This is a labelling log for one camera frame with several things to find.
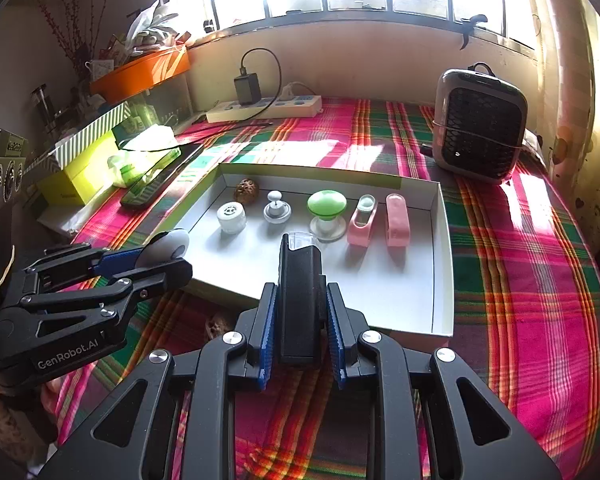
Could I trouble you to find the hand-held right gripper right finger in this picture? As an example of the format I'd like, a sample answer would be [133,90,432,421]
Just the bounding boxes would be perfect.
[325,282,563,480]

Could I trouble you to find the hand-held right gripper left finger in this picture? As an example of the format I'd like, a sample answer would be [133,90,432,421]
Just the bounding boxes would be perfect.
[37,282,281,480]

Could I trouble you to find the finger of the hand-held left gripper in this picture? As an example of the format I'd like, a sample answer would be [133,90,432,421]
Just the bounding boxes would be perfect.
[20,258,194,322]
[10,243,147,287]

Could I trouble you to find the white round object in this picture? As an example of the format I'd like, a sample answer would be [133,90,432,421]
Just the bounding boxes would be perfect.
[137,229,190,266]

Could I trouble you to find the black device with clear cap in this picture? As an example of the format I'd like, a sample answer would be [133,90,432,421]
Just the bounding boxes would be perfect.
[278,231,327,367]

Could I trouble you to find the white shallow cardboard box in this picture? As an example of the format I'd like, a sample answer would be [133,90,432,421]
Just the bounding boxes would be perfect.
[147,161,455,337]

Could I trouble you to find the pink case with clear lens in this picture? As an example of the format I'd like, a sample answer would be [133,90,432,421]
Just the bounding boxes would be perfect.
[346,195,379,247]

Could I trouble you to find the small white knob piece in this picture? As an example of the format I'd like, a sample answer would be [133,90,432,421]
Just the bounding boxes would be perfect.
[263,190,293,225]

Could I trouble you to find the brown walnut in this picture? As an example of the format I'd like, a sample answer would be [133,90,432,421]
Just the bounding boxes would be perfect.
[233,177,259,206]
[205,312,236,343]

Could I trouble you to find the black phone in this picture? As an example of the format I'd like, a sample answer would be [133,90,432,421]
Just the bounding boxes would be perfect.
[120,142,206,208]

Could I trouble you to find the small white round jar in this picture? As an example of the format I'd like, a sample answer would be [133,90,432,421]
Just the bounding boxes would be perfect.
[216,201,247,233]

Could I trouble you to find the lime green box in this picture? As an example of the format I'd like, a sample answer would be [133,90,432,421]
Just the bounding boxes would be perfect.
[36,132,122,207]

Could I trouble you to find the green plastic packet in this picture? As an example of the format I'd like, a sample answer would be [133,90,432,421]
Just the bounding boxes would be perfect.
[107,147,181,186]

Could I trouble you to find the white tissue pack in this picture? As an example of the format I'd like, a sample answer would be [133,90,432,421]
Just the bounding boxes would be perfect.
[122,125,176,153]

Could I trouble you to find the pink case cover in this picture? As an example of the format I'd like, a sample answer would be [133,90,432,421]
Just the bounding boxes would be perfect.
[385,193,411,247]

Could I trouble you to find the green white striped box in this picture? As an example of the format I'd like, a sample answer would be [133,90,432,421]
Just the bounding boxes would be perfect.
[24,101,132,176]

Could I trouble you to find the green lid glass jar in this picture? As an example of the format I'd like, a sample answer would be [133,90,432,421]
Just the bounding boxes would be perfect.
[307,190,348,242]

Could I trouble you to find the black speaker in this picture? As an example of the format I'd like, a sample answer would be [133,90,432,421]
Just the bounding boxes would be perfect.
[0,130,28,221]

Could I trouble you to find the glass tank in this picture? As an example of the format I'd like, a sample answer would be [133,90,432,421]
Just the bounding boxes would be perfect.
[130,72,196,128]

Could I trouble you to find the orange tray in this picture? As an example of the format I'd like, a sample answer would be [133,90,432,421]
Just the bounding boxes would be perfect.
[89,45,192,106]

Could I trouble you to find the plaid blanket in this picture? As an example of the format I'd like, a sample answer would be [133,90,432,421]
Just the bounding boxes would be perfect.
[55,97,600,480]

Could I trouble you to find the black charger adapter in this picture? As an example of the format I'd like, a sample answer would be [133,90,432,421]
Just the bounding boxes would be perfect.
[234,74,261,107]

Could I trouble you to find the white power strip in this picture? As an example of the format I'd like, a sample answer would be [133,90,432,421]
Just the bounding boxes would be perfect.
[206,94,323,124]

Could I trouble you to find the white plug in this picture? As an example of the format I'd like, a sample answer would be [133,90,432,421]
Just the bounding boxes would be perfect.
[280,81,313,103]

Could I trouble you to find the dried red flower branches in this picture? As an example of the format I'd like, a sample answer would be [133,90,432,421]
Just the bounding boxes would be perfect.
[35,0,106,81]

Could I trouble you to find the bundle of plastic bags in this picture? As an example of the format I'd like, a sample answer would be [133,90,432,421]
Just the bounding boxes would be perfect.
[125,0,181,56]

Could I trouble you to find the grey portable fan heater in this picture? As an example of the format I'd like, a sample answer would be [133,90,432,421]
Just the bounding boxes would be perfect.
[432,62,528,183]

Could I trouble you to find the black window hook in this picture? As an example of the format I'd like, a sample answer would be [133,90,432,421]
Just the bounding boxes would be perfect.
[460,14,488,51]

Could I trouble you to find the black charger cable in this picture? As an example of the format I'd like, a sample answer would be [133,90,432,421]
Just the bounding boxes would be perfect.
[240,48,283,111]

